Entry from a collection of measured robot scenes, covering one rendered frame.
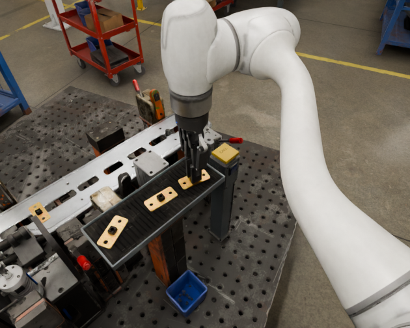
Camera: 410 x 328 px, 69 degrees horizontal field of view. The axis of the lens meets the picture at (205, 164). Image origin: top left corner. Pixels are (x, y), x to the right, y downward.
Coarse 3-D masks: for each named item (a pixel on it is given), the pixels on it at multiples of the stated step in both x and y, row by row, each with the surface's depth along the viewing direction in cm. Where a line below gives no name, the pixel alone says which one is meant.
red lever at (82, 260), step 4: (68, 248) 77; (72, 248) 76; (76, 248) 76; (72, 252) 75; (76, 252) 75; (76, 256) 72; (80, 256) 70; (84, 256) 70; (80, 260) 69; (84, 260) 68; (88, 260) 68; (80, 264) 68; (84, 264) 67; (88, 264) 67; (84, 268) 67; (88, 268) 67
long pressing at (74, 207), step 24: (168, 120) 126; (120, 144) 116; (144, 144) 116; (168, 144) 116; (96, 168) 107; (120, 168) 107; (48, 192) 100; (0, 216) 94; (24, 216) 94; (72, 216) 93; (0, 240) 88
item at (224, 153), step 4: (224, 144) 92; (216, 148) 91; (220, 148) 91; (224, 148) 91; (228, 148) 91; (232, 148) 91; (212, 152) 90; (216, 152) 90; (220, 152) 90; (224, 152) 90; (228, 152) 90; (232, 152) 90; (236, 152) 90; (216, 156) 90; (220, 156) 89; (224, 156) 89; (228, 156) 89; (232, 156) 89; (220, 160) 89; (224, 160) 88; (228, 160) 88
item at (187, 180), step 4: (204, 172) 84; (204, 176) 83; (208, 176) 83; (180, 180) 82; (184, 180) 82; (188, 180) 82; (200, 180) 82; (204, 180) 82; (180, 184) 81; (184, 184) 81; (188, 184) 81; (192, 184) 81; (196, 184) 82; (184, 188) 80
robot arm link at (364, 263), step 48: (240, 48) 55; (288, 48) 54; (288, 96) 48; (288, 144) 42; (288, 192) 39; (336, 192) 36; (336, 240) 33; (384, 240) 31; (336, 288) 33; (384, 288) 29
